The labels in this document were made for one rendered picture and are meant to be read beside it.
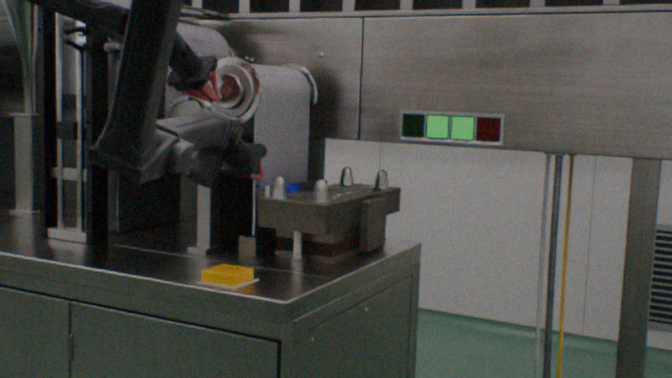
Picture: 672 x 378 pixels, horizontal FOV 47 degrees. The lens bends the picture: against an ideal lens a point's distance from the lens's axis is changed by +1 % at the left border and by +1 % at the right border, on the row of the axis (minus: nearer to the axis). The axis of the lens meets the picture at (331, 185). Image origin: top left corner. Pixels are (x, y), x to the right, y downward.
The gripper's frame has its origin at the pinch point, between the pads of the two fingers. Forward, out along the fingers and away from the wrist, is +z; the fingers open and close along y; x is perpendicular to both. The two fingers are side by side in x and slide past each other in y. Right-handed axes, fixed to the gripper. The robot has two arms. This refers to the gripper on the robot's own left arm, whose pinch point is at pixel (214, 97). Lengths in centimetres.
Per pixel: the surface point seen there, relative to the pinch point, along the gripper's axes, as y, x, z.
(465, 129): 41, 17, 36
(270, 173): 5.6, -6.2, 19.4
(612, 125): 73, 18, 38
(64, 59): -35.5, 3.3, -13.0
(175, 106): -14.1, 1.4, 3.3
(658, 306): 51, 91, 276
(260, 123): 7.0, -0.5, 8.7
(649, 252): 77, 5, 70
